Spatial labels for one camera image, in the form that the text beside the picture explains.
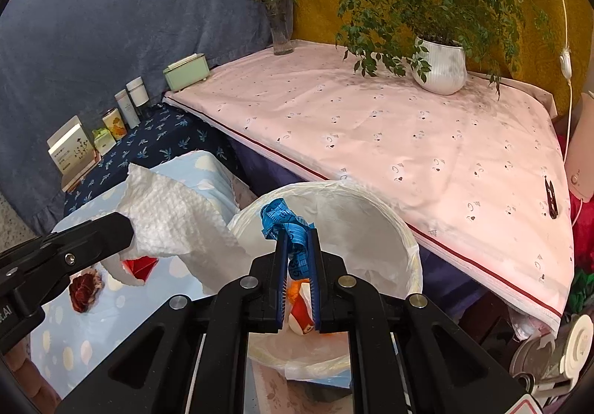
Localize black thread snips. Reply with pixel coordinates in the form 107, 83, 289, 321
543, 177, 560, 217

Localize blue measuring tape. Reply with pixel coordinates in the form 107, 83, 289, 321
260, 197, 316, 280

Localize small orange carton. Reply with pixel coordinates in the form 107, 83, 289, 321
102, 108, 128, 139

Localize white cable with switch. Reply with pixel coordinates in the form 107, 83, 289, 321
541, 0, 585, 227

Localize white and gold box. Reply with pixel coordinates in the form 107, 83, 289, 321
46, 116, 100, 192

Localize green packet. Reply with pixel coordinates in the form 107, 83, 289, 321
92, 128, 117, 156

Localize grey-blue velvet cloth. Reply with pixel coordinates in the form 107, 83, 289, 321
0, 0, 291, 234

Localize pink floral cloth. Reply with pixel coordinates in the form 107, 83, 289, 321
251, 370, 319, 414

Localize white paper towel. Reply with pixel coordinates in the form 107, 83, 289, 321
104, 162, 261, 296

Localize round red paper cup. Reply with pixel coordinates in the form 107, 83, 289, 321
290, 284, 314, 336

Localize slim white bottle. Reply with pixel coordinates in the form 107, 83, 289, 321
114, 89, 140, 128

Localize dark red scrunchie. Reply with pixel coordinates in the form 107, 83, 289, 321
69, 269, 104, 313

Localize pink appliance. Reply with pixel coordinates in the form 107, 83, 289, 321
564, 92, 594, 201

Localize green plant in white pot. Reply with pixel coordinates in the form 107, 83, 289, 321
311, 0, 553, 97

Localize bin with white liner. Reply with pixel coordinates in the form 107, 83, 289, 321
226, 180, 423, 401

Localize green plastic leaves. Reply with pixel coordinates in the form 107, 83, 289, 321
568, 272, 594, 317

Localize white and grey appliance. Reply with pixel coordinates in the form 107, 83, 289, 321
510, 314, 594, 396

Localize navy leaf-print cloth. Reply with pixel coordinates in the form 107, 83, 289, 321
62, 103, 233, 215

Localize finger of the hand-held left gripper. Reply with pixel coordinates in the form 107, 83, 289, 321
0, 231, 135, 318
0, 212, 135, 273

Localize wide white jar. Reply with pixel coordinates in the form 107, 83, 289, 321
126, 77, 149, 108

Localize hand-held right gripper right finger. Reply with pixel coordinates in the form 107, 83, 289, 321
309, 229, 530, 414

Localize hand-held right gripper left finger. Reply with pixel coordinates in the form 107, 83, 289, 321
56, 229, 291, 414

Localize green tissue box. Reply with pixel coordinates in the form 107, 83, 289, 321
163, 53, 207, 90

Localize mustard yellow cloth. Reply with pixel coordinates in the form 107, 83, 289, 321
276, 0, 594, 118

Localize light blue dotted tablecloth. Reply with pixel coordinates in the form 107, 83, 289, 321
28, 149, 242, 401

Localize glass vase with pink flowers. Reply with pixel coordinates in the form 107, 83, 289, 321
246, 0, 302, 56

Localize pink printed cloth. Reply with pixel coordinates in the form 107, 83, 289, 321
162, 39, 574, 334

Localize person's left hand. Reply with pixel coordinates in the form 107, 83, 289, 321
0, 342, 61, 402

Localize red wrapper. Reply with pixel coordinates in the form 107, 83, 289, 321
121, 256, 161, 287

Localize red cloth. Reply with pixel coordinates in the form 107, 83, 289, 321
570, 198, 594, 276

